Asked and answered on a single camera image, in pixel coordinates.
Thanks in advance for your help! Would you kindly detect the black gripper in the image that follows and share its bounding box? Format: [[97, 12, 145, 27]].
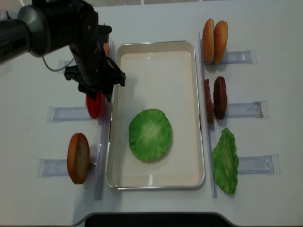
[[64, 25, 125, 102]]

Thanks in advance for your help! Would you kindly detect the red tomato slice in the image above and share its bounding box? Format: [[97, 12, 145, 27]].
[[86, 91, 106, 119]]

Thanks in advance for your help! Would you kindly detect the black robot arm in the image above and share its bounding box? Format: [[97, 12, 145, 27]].
[[0, 0, 125, 100]]

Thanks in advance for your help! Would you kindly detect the orange cheese slice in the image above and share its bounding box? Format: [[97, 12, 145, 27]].
[[103, 33, 110, 57]]

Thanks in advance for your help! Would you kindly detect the green lettuce on tray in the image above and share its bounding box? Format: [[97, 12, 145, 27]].
[[128, 109, 172, 162]]

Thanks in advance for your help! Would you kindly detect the brown meat patty inner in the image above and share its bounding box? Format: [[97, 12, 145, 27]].
[[204, 79, 214, 123]]

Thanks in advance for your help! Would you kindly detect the dark meat patty outer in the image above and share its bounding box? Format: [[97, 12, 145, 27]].
[[214, 76, 227, 120]]

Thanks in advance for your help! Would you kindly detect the green lettuce in holder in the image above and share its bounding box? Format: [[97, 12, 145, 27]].
[[212, 128, 239, 195]]

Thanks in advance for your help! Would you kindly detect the clear long strip left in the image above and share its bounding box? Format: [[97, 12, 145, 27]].
[[95, 37, 116, 201]]

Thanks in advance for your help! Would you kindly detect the clear long strip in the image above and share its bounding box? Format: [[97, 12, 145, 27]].
[[95, 37, 116, 201], [198, 32, 217, 198]]

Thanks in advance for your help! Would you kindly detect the bun half on left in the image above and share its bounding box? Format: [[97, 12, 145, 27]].
[[67, 133, 90, 184]]

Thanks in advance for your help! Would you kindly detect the bun half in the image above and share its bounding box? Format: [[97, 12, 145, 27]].
[[213, 20, 228, 64], [201, 18, 214, 63], [67, 133, 90, 184]]

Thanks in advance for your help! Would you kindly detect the silver metal tray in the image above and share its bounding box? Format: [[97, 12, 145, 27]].
[[106, 41, 205, 190]]

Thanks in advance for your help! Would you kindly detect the bun half inner right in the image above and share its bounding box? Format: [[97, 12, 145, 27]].
[[201, 18, 214, 63]]

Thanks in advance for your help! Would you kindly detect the bun half outer right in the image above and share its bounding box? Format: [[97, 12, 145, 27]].
[[213, 20, 228, 64]]

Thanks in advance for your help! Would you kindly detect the clear long strip right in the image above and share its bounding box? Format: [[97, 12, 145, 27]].
[[198, 32, 217, 198]]

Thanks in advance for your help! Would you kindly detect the clear holder rail far left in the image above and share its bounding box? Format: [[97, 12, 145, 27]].
[[58, 60, 76, 68]]

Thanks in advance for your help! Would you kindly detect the clear holder rail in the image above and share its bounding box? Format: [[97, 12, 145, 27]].
[[47, 106, 92, 122], [58, 60, 76, 68], [37, 159, 69, 177]]

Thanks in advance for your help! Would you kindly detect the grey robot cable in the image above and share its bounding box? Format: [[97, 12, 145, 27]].
[[42, 55, 76, 71]]

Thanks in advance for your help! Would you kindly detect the clear holder rail middle left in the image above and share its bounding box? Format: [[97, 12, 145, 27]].
[[47, 106, 92, 122]]

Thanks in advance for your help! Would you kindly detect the clear holder rail near left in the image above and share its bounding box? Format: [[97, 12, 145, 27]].
[[37, 159, 69, 177]]

